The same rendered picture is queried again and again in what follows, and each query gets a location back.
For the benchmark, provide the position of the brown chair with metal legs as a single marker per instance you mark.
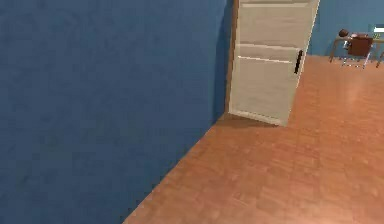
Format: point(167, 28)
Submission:
point(360, 46)

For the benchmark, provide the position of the brown wooden table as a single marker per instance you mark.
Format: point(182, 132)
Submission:
point(337, 42)

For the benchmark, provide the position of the brown round ball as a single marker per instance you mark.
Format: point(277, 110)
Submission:
point(343, 33)

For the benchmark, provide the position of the white panelled room door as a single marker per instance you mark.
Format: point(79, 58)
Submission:
point(266, 80)

